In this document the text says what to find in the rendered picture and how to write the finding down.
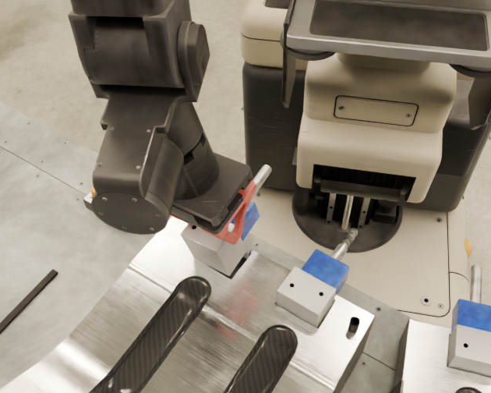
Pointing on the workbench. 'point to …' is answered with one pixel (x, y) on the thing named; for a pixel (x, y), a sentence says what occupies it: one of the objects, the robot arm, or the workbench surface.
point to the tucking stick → (19, 308)
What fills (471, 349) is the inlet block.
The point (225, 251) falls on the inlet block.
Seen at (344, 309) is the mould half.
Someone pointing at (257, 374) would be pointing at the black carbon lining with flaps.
